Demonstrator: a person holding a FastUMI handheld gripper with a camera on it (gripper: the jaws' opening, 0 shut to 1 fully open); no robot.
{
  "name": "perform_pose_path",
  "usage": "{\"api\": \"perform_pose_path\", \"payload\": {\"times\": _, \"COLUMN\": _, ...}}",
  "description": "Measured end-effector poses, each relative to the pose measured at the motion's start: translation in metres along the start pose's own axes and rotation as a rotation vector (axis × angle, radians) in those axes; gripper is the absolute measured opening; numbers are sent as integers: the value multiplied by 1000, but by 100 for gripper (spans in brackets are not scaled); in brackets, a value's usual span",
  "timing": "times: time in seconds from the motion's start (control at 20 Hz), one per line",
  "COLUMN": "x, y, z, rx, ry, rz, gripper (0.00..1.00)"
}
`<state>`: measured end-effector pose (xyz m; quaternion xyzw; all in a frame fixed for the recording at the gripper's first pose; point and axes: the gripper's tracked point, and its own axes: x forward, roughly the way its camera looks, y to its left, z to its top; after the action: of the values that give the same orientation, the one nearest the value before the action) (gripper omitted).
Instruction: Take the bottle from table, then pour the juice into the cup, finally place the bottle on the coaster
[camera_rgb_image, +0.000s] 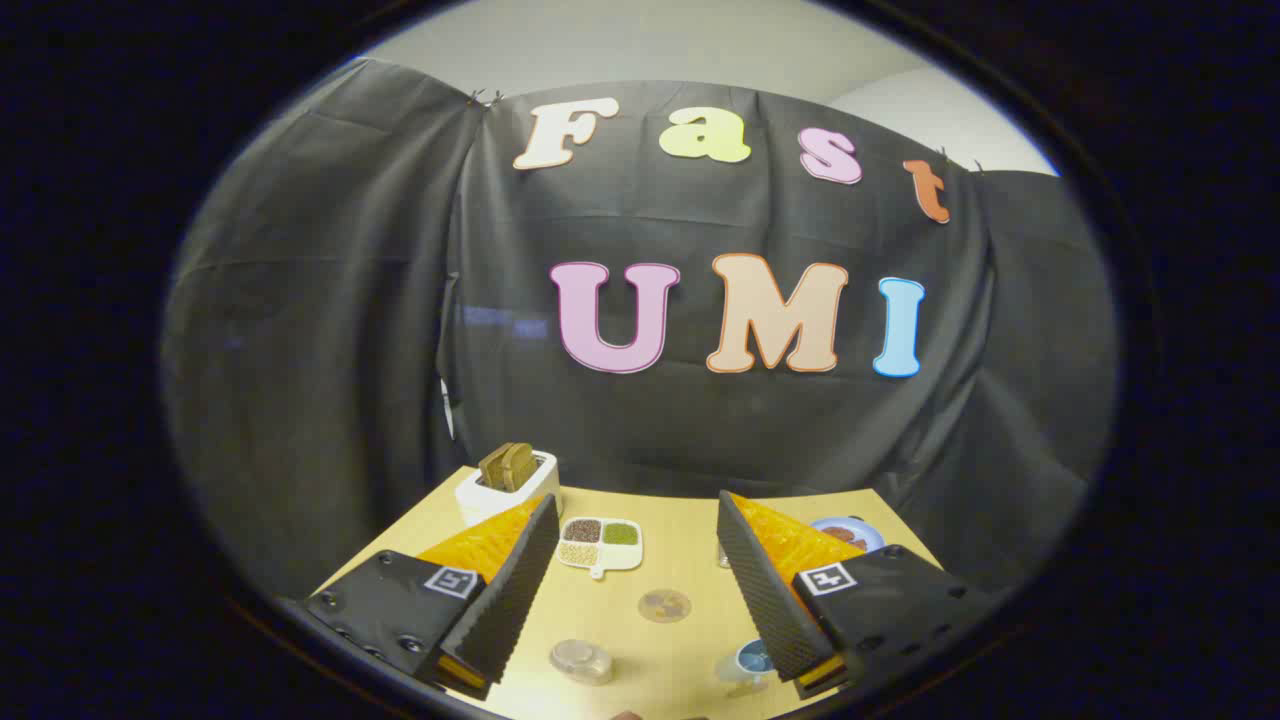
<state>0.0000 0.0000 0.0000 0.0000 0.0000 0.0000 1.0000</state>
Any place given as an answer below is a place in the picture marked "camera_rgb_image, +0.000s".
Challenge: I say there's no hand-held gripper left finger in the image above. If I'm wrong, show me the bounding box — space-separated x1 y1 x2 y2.
303 492 561 701

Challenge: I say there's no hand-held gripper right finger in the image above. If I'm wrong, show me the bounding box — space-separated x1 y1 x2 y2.
715 490 991 701

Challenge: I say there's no white cup with wooden handle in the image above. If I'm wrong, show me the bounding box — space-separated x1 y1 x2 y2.
715 638 776 693

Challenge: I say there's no clear plastic juice bottle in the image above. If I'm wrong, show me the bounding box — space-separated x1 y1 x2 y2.
549 639 614 687

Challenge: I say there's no round wooden coaster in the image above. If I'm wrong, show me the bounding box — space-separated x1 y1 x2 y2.
638 588 693 625

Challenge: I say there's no white toaster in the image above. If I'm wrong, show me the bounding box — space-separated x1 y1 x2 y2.
455 450 561 528

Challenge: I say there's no light blue plate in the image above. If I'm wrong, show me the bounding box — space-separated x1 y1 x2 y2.
810 516 886 553

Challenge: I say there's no white divided tray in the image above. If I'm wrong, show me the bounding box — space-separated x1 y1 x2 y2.
556 515 644 581

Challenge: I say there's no light wooden table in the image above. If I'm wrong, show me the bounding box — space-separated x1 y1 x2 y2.
310 465 946 720

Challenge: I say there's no black backdrop cloth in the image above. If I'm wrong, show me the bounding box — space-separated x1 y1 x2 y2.
160 58 1119 601

